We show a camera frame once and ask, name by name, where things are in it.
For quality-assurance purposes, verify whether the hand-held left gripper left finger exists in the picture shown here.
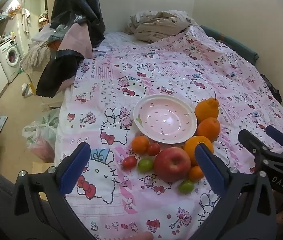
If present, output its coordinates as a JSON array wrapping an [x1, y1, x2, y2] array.
[[13, 142, 94, 240]]

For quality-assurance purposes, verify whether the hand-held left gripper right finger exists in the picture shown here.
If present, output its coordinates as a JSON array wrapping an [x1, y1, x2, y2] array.
[[189, 142, 277, 240]]

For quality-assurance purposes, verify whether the small tangerine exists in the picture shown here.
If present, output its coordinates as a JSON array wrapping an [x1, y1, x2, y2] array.
[[131, 135, 149, 155], [188, 165, 205, 183]]

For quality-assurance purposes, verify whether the small green plum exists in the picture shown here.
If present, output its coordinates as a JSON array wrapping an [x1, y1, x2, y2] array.
[[138, 158, 154, 173], [178, 180, 195, 195]]

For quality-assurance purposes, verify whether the yellowish round orange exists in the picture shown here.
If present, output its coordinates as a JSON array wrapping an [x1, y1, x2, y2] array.
[[183, 135, 214, 167]]

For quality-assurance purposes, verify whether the red apple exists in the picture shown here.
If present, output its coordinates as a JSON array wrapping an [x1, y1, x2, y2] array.
[[154, 147, 192, 183]]

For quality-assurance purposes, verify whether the round dark orange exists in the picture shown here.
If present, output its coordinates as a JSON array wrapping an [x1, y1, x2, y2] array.
[[197, 117, 221, 143]]

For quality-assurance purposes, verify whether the red cherry tomato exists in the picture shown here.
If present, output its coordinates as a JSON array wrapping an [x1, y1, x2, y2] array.
[[147, 142, 161, 156], [122, 156, 138, 170]]

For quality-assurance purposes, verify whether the pear-shaped orange with stem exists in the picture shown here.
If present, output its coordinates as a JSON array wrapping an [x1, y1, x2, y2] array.
[[194, 92, 220, 124]]

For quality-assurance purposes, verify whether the pink speckled plate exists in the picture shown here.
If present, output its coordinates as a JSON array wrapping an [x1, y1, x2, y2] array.
[[133, 95, 197, 145]]

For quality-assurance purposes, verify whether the white plastic bag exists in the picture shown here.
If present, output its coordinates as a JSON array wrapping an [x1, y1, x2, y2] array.
[[23, 107, 61, 163]]

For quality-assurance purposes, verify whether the teal mattress edge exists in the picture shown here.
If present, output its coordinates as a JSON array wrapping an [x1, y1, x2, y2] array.
[[201, 25, 259, 60]]

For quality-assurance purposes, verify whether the pink cartoon printed bed sheet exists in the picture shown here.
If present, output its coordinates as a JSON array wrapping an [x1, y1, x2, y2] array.
[[54, 26, 283, 240]]

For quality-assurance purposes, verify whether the floral cloth pile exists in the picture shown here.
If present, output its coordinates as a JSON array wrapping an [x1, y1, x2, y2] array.
[[20, 42, 57, 75]]

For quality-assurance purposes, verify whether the pink cloth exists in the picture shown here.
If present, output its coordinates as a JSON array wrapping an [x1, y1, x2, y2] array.
[[59, 24, 94, 58]]

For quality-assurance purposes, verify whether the white washing machine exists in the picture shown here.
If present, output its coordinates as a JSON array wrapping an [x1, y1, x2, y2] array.
[[0, 39, 22, 83]]

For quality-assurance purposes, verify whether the crumpled beige duvet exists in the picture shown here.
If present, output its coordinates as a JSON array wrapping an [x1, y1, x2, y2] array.
[[125, 10, 199, 43]]

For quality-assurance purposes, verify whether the white hanging towel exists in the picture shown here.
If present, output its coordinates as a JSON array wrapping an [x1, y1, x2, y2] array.
[[22, 8, 31, 39]]

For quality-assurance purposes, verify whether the black hanging garment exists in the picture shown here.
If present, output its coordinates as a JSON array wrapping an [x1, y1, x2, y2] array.
[[36, 0, 106, 97]]

